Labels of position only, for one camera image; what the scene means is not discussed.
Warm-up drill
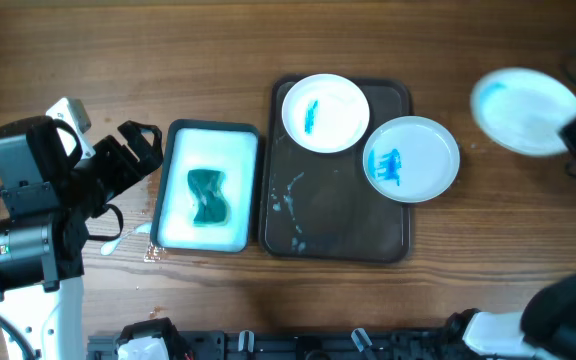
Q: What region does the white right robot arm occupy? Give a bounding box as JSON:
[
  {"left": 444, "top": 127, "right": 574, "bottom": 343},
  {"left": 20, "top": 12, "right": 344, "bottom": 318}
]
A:
[{"left": 441, "top": 118, "right": 576, "bottom": 359}]

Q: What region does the dark brown serving tray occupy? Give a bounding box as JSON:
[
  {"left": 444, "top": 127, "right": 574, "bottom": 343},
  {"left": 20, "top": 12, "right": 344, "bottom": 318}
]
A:
[{"left": 258, "top": 75, "right": 413, "bottom": 265}]

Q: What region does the white foam spill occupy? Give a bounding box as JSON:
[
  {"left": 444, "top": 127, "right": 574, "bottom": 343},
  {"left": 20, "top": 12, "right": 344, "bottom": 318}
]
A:
[{"left": 100, "top": 222, "right": 152, "bottom": 256}]

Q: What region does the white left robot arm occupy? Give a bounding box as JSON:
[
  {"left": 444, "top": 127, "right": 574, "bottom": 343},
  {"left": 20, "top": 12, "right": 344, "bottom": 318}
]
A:
[{"left": 0, "top": 116, "right": 163, "bottom": 359}]

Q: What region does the small white plate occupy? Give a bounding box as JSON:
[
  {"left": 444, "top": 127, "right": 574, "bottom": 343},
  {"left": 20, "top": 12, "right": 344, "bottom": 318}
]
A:
[{"left": 281, "top": 74, "right": 370, "bottom": 154}]

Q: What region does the green yellow sponge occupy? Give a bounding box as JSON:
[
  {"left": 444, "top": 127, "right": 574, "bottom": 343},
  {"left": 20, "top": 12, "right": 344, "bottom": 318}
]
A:
[{"left": 187, "top": 169, "right": 230, "bottom": 226}]

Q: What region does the black soapy water basin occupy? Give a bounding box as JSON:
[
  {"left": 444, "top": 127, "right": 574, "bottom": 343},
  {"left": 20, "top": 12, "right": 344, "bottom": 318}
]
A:
[{"left": 150, "top": 119, "right": 260, "bottom": 253}]

